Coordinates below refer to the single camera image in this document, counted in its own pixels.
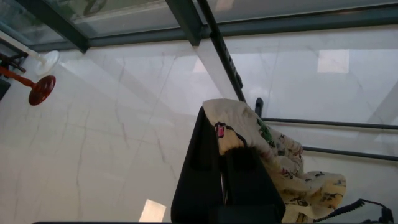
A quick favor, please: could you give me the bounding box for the black clothes rack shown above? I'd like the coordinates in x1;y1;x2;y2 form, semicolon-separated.
197;0;398;162

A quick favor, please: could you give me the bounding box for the cream printed garment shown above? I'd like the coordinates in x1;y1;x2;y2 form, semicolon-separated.
202;98;348;223

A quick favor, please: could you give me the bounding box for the window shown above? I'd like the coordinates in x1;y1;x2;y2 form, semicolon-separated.
0;0;398;54

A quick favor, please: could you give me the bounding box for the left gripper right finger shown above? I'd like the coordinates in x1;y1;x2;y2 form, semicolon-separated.
224;146;286;223

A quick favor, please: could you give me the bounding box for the black cable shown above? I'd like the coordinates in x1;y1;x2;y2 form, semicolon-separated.
313;198;396;223

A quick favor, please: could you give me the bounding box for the white stand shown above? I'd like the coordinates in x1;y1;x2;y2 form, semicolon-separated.
0;30;61;77

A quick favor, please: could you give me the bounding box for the red stand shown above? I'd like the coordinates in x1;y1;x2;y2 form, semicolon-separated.
0;65;57;106

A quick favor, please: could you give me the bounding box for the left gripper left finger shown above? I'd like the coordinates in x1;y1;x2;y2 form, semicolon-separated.
170;107;224;223

